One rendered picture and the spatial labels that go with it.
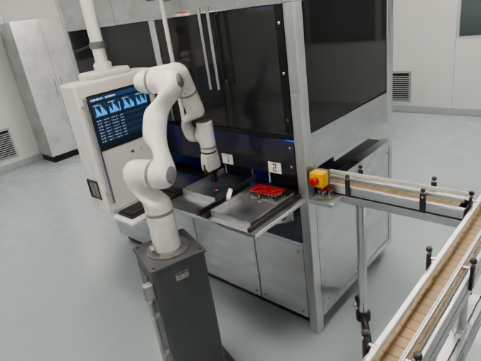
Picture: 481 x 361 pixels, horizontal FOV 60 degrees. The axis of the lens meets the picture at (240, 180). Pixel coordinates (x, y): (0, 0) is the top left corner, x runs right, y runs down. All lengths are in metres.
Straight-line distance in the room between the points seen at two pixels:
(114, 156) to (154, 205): 0.79
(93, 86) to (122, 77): 0.19
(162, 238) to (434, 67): 5.35
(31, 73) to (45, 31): 0.63
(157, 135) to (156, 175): 0.17
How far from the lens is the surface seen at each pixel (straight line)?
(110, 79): 2.46
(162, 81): 1.75
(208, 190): 2.36
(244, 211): 2.06
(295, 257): 2.38
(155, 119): 1.74
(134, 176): 1.74
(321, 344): 2.57
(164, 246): 1.85
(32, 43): 6.70
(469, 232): 1.78
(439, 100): 6.66
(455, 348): 1.86
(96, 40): 2.50
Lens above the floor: 1.82
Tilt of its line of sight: 23 degrees down
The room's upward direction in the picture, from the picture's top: 8 degrees counter-clockwise
